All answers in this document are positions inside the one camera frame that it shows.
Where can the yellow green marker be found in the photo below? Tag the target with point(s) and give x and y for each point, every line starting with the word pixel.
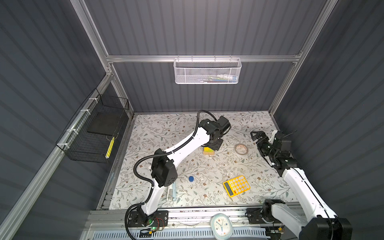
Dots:
pixel 110 148

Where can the white analog clock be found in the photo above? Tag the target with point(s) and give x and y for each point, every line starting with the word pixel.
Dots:
pixel 221 226

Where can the natural wood block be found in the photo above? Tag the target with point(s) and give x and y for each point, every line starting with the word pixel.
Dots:
pixel 209 153

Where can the clear tape roll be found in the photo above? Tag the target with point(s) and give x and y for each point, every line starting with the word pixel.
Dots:
pixel 241 149

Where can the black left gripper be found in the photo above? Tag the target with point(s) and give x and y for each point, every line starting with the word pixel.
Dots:
pixel 217 145

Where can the white stapler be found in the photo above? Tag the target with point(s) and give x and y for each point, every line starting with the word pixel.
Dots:
pixel 171 193

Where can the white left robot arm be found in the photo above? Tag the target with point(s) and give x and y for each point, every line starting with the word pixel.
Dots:
pixel 165 163

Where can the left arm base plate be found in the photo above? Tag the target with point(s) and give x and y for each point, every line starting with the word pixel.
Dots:
pixel 138 219

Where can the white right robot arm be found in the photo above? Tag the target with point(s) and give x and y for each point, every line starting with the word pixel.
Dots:
pixel 320 221

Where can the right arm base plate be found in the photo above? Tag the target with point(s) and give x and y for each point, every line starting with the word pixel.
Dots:
pixel 256 216

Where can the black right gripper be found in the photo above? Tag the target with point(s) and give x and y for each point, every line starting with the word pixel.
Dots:
pixel 259 143

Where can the white wire basket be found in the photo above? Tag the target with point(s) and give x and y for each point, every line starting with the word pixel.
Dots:
pixel 211 71

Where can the black wire basket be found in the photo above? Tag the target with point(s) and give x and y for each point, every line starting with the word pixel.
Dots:
pixel 87 138

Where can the yellow calculator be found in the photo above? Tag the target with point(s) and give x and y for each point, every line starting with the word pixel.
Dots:
pixel 236 186

